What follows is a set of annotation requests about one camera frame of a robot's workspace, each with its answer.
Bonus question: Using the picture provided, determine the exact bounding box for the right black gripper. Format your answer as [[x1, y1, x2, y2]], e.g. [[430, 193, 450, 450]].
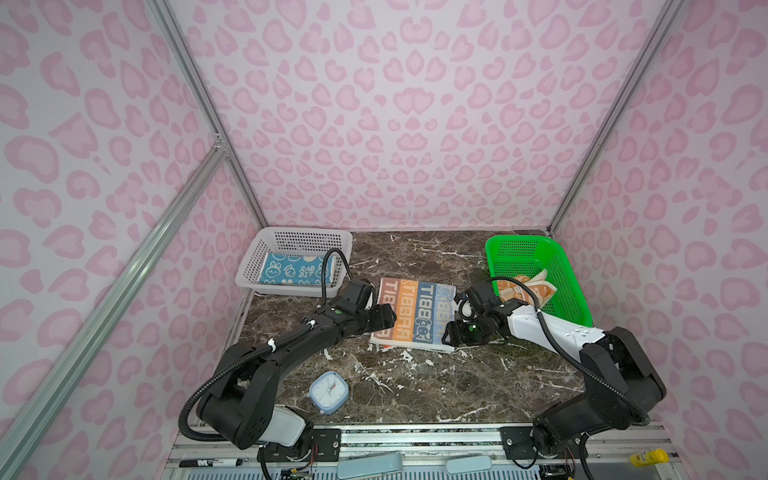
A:
[[437, 313, 492, 346]]

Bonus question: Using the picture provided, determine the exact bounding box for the striped rabbit text towel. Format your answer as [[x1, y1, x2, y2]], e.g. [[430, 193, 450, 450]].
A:
[[370, 277, 456, 353]]

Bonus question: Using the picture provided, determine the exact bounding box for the green plastic basket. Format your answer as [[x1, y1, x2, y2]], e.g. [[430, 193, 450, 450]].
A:
[[485, 235, 593, 327]]

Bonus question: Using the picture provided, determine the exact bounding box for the teal bunny print towel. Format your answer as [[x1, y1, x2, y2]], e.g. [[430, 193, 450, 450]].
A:
[[257, 253, 336, 286]]

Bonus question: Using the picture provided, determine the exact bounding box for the white perforated plastic basket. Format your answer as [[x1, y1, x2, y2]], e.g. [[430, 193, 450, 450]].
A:
[[235, 227, 353, 298]]

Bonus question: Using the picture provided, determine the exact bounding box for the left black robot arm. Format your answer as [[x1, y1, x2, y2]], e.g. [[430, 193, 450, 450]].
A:
[[178, 304, 397, 450]]

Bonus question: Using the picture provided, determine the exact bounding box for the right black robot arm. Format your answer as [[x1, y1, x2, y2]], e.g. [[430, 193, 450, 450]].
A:
[[442, 300, 667, 458]]

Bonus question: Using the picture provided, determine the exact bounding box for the small light blue clock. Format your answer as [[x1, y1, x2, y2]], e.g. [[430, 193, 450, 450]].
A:
[[309, 371, 350, 415]]

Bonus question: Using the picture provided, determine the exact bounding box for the right light blue pedal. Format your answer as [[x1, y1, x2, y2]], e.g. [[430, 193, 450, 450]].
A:
[[445, 455, 493, 475]]

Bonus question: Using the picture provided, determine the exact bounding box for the light blue pedal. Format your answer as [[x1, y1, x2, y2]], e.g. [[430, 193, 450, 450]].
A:
[[337, 452, 403, 480], [445, 455, 493, 475]]

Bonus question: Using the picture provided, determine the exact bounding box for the left light blue pedal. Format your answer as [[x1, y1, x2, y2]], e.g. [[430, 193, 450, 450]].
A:
[[337, 452, 403, 480]]

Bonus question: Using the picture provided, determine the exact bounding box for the yellow glue stick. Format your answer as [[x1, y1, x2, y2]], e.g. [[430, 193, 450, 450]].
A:
[[630, 448, 670, 468]]

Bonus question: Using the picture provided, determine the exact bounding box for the black marker pen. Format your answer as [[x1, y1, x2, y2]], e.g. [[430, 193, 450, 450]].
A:
[[178, 458, 247, 468]]

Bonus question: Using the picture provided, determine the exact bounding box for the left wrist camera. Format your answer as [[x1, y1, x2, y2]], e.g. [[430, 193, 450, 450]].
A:
[[340, 279, 375, 312]]

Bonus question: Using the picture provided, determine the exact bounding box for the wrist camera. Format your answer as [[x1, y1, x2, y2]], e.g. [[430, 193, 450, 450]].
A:
[[455, 281, 499, 320], [340, 279, 375, 312]]

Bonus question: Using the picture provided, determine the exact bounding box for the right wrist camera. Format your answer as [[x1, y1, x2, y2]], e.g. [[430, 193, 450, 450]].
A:
[[455, 281, 499, 320]]

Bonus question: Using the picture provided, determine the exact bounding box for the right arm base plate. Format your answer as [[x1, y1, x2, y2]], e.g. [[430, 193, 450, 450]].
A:
[[499, 425, 581, 461]]

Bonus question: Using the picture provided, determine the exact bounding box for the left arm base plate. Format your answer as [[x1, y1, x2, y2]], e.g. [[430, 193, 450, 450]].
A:
[[257, 426, 341, 464]]

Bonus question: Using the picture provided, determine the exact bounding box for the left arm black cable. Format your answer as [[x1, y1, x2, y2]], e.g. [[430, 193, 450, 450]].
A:
[[178, 247, 355, 443]]

